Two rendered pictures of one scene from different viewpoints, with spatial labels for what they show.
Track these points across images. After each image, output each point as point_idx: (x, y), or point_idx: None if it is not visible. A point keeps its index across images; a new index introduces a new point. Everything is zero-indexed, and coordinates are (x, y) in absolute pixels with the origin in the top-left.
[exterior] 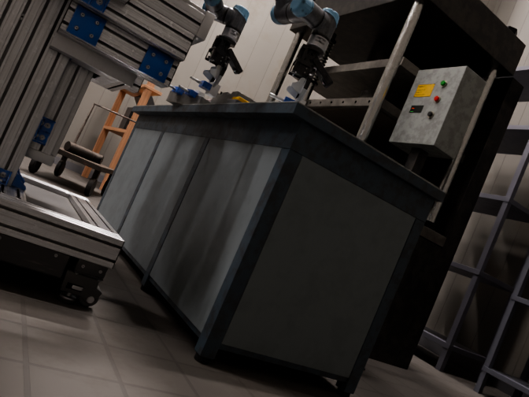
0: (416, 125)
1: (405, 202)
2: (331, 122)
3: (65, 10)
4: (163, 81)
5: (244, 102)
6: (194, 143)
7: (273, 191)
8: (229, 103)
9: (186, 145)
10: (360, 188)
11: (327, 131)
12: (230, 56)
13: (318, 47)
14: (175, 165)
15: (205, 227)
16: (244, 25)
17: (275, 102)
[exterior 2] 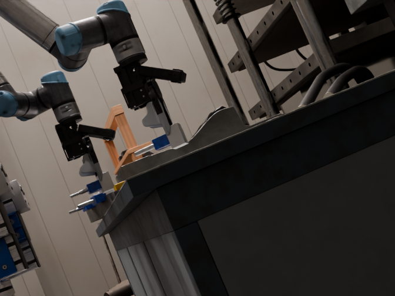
0: None
1: (385, 123)
2: (188, 155)
3: None
4: (14, 271)
5: (115, 197)
6: (143, 254)
7: (203, 292)
8: (113, 202)
9: (142, 258)
10: (307, 175)
11: (193, 168)
12: (86, 133)
13: (130, 56)
14: (154, 288)
15: None
16: (68, 88)
17: (121, 187)
